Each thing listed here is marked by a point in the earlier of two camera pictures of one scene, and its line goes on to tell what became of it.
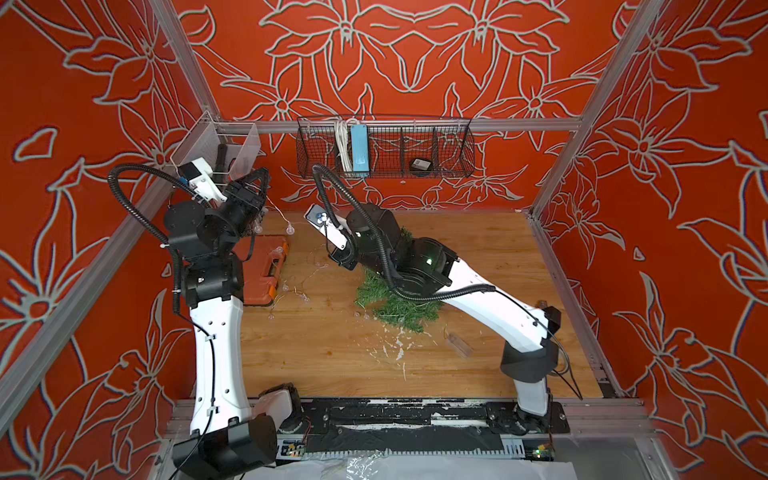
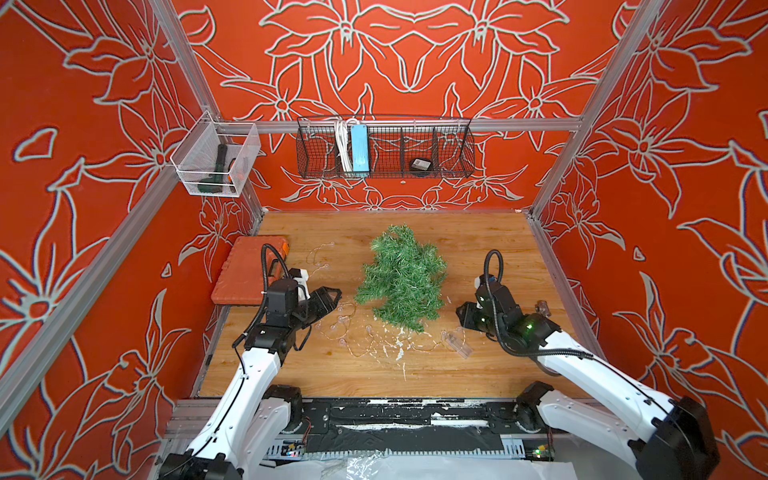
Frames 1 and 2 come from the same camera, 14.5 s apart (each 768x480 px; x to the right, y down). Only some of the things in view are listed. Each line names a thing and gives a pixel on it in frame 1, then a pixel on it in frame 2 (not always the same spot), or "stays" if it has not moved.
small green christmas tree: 375,291 stays
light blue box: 360,150 stays
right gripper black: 341,258 → 467,310
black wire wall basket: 448,143 stays
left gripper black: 238,194 → 322,301
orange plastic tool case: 263,259 stays
